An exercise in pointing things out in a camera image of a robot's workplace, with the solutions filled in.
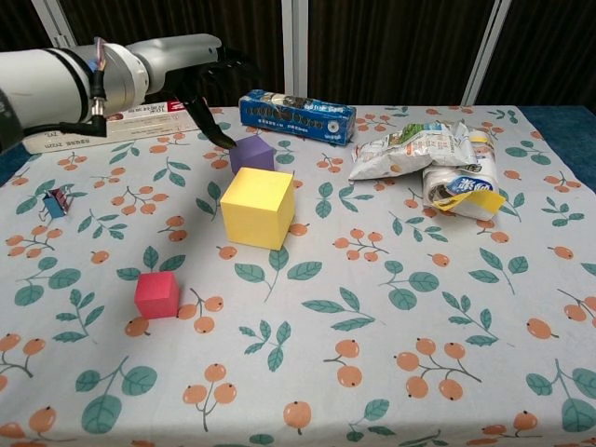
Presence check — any floral tablecloth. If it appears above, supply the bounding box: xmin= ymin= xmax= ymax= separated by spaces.
xmin=0 ymin=105 xmax=596 ymax=447

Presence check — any crumpled silver snack bag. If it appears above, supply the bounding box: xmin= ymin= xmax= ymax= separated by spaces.
xmin=347 ymin=121 xmax=481 ymax=183

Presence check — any long blue cookie box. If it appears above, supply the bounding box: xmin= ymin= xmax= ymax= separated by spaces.
xmin=237 ymin=88 xmax=358 ymax=148

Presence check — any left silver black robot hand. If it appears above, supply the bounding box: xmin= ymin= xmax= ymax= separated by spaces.
xmin=133 ymin=33 xmax=264 ymax=151

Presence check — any small blue binder clip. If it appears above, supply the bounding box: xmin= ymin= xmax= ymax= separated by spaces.
xmin=40 ymin=184 xmax=75 ymax=220

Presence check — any large yellow foam cube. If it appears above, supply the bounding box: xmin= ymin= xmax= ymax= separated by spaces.
xmin=220 ymin=167 xmax=296 ymax=251

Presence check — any long white red cookie box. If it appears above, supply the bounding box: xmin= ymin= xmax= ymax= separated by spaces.
xmin=21 ymin=100 xmax=213 ymax=155

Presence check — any small red foam cube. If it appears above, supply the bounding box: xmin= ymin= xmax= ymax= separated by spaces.
xmin=134 ymin=271 xmax=181 ymax=320

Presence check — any purple foam cube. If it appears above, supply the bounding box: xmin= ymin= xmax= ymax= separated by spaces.
xmin=229 ymin=136 xmax=276 ymax=176

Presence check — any crumpled white blue yellow package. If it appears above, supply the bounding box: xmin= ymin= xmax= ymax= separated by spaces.
xmin=421 ymin=129 xmax=508 ymax=222

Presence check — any dark folding screen panel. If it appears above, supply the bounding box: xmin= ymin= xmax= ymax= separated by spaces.
xmin=281 ymin=0 xmax=508 ymax=109
xmin=36 ymin=0 xmax=299 ymax=111
xmin=0 ymin=0 xmax=75 ymax=53
xmin=465 ymin=0 xmax=596 ymax=109

